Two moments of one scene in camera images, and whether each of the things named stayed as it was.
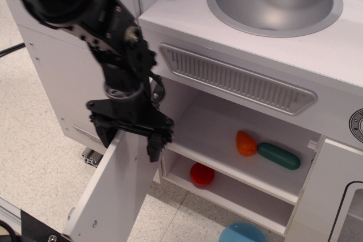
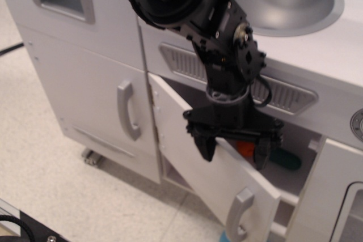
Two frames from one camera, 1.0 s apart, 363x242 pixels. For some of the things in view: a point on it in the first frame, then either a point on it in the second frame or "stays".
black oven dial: x=355 y=124 stays
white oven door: x=331 y=208 stays
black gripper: x=138 y=115 to x=228 y=112
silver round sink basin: x=275 y=3 stays
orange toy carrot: x=246 y=145 stays
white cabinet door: x=114 y=203 to x=212 y=181
